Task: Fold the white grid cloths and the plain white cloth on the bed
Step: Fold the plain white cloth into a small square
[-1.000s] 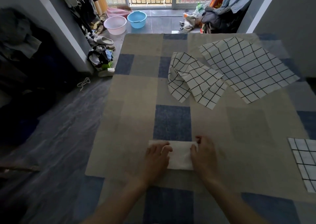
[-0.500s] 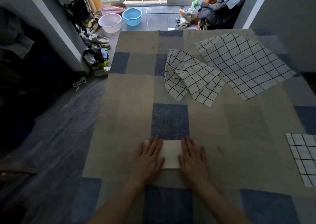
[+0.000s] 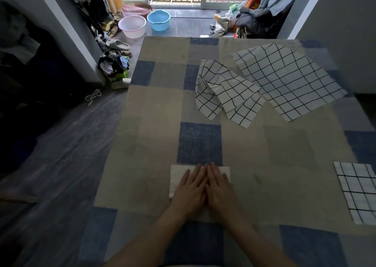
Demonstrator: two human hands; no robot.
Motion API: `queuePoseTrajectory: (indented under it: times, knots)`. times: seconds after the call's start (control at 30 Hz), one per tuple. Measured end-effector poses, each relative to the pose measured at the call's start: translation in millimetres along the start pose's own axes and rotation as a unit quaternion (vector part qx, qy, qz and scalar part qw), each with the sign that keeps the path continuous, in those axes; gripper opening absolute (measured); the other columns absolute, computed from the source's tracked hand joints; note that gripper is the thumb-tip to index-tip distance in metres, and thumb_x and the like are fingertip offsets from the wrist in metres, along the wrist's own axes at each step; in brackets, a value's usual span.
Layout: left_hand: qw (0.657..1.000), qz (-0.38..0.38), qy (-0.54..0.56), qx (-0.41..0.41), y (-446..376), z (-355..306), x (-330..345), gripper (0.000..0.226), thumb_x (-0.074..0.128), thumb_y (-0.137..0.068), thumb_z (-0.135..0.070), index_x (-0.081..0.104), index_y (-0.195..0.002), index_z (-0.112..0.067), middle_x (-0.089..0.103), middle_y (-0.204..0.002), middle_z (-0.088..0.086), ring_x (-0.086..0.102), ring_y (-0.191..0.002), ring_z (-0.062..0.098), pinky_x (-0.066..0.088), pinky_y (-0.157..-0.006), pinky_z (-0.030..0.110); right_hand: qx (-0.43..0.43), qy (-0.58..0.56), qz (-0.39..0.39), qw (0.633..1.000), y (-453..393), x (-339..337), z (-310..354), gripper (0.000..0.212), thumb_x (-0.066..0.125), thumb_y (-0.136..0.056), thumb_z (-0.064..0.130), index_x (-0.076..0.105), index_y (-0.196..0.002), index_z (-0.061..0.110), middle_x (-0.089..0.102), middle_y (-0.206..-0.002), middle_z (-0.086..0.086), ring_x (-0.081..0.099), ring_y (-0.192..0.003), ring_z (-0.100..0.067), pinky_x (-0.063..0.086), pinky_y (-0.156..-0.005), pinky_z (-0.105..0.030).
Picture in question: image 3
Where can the blue plastic basin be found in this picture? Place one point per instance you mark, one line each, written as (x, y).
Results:
(158, 21)

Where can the person's right forearm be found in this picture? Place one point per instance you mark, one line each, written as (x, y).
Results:
(258, 243)

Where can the dark clothes heap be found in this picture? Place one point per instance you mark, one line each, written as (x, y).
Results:
(258, 24)

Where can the green plastic bottle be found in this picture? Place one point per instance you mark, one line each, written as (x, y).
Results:
(233, 8)

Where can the person's right hand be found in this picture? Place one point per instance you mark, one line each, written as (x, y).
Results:
(221, 194)

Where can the pile of shoes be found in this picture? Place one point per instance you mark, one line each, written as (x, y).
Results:
(107, 26)

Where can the black luggage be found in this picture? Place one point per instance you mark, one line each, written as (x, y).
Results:
(53, 78)

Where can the plain white cloth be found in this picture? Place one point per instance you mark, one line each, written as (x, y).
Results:
(176, 178)

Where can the bright pink plastic basin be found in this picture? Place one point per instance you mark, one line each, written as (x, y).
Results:
(135, 10)

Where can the pale pink plastic basin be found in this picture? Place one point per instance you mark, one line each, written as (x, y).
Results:
(132, 27)

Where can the person's left forearm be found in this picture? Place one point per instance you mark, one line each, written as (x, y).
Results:
(147, 243)

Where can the person's left hand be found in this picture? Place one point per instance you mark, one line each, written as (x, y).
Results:
(189, 194)

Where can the white black-grid cloth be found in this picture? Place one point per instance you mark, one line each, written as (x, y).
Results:
(232, 96)
(288, 78)
(358, 190)

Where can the beige slipper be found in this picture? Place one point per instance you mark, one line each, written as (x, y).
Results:
(117, 45)
(121, 83)

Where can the blue beige patchwork tablecloth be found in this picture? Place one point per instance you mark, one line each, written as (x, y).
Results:
(152, 128)

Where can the small colourful clothes heap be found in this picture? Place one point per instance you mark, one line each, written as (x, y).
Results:
(113, 65)

